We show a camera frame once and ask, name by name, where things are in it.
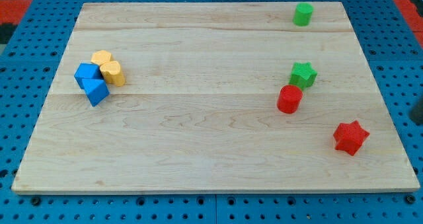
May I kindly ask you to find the yellow heart block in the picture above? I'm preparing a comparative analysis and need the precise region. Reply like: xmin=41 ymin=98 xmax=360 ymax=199
xmin=100 ymin=61 xmax=126 ymax=87

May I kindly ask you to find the red star block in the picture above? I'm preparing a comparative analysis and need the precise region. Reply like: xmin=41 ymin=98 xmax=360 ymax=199
xmin=333 ymin=120 xmax=370 ymax=156

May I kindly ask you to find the light wooden board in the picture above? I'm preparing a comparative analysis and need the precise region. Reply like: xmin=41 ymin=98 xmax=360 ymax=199
xmin=12 ymin=2 xmax=420 ymax=195

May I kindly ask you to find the green cylinder block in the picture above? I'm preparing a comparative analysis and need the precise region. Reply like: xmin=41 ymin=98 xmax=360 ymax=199
xmin=293 ymin=3 xmax=314 ymax=26

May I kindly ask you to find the dark robot pusher tip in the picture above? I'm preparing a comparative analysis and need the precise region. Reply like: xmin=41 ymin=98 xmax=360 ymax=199
xmin=409 ymin=98 xmax=423 ymax=124

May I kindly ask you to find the blue triangle block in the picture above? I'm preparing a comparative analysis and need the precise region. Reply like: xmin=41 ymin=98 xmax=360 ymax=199
xmin=82 ymin=79 xmax=110 ymax=107

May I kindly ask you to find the red cylinder block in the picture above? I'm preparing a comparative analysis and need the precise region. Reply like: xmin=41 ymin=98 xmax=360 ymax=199
xmin=276 ymin=85 xmax=303 ymax=114

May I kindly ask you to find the yellow hexagon block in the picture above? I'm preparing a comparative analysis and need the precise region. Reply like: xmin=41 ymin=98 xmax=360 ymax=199
xmin=91 ymin=50 xmax=114 ymax=66

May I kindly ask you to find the green star block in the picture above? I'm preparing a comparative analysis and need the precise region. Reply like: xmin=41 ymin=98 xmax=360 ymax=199
xmin=289 ymin=62 xmax=318 ymax=91

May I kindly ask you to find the blue cube block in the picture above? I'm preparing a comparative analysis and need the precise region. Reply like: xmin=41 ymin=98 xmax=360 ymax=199
xmin=74 ymin=63 xmax=102 ymax=89

